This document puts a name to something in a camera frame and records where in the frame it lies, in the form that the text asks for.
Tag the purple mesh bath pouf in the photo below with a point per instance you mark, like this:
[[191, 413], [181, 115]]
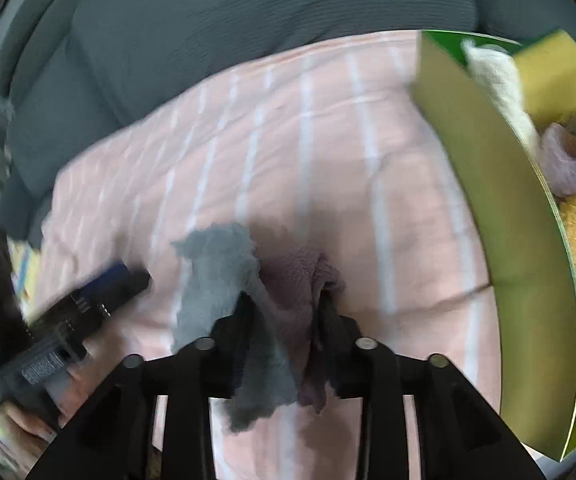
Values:
[[563, 165]]

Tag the green cardboard box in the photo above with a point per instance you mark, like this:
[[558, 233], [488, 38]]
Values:
[[508, 210]]

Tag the grey sofa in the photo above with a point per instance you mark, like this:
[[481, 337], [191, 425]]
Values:
[[217, 35]]

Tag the grey cloth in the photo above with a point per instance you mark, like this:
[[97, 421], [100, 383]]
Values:
[[212, 270]]

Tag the cream and yellow knitted cloth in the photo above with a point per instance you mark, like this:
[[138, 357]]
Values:
[[498, 85]]

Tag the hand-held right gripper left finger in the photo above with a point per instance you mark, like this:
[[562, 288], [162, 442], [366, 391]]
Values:
[[227, 340]]

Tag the pink striped blanket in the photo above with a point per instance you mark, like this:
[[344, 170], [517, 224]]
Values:
[[318, 160]]

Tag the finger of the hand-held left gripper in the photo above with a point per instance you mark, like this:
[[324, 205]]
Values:
[[117, 282]]

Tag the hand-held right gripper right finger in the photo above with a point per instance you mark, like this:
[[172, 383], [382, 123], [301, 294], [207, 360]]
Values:
[[335, 340]]

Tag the person's left hand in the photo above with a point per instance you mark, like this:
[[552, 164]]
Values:
[[32, 417]]

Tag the yellow sponge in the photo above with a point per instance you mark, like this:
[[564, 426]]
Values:
[[550, 75]]

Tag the purple cloth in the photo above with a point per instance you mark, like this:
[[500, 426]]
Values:
[[293, 280]]

